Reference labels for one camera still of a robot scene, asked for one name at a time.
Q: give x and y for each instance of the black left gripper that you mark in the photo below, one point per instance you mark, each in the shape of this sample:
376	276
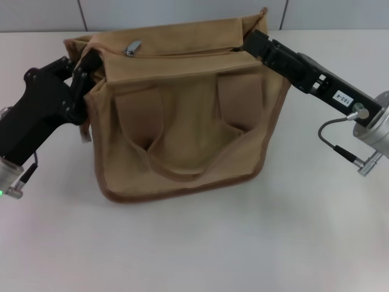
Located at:
33	121

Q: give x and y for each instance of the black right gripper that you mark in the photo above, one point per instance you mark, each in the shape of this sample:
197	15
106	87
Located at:
328	88

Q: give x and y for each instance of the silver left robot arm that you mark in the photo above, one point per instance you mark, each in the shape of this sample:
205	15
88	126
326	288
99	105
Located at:
7	176

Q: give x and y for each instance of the silver metal zipper pull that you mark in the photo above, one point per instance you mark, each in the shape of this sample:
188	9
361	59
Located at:
132	48

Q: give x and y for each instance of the khaki canvas food bag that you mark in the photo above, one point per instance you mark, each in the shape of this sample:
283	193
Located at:
188	127

